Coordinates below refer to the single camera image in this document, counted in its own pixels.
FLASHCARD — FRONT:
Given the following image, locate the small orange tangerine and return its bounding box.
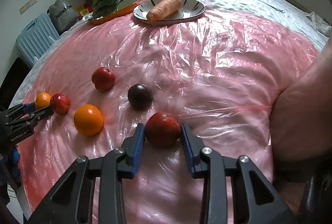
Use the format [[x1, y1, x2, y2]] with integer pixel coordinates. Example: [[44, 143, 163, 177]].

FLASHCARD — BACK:
[[35, 92, 51, 110]]

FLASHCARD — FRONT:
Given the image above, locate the small red apple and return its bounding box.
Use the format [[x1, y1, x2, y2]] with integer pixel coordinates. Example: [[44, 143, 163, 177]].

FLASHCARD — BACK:
[[50, 94, 70, 115]]

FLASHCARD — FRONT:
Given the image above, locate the large orange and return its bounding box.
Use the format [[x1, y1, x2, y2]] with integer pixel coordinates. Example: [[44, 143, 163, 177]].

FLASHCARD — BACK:
[[74, 104, 104, 137]]

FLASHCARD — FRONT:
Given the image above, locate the dark purple plum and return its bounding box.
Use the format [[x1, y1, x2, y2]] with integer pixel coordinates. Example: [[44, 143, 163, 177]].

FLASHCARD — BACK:
[[128, 83, 153, 110]]

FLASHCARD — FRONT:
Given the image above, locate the grey shopping bag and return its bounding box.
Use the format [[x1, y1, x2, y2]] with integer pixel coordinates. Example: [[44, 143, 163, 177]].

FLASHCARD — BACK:
[[47, 0, 79, 35]]

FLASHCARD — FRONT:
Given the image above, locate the pink plastic sheet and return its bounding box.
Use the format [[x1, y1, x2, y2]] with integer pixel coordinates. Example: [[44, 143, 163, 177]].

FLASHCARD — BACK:
[[18, 0, 319, 224]]

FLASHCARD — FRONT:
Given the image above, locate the green leafy vegetable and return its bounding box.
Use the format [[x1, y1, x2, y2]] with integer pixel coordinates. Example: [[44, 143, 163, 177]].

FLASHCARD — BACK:
[[90, 0, 124, 20]]

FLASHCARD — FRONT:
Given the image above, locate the orange tray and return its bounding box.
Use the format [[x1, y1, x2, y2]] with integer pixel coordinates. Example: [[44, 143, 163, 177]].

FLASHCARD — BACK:
[[91, 0, 138, 25]]

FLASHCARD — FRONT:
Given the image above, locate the striped white plate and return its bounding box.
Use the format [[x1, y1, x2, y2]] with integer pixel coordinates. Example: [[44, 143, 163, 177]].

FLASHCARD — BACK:
[[132, 0, 205, 26]]

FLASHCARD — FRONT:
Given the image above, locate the orange carrot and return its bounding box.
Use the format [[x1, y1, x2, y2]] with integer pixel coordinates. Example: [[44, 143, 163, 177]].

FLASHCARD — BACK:
[[146, 0, 182, 22]]

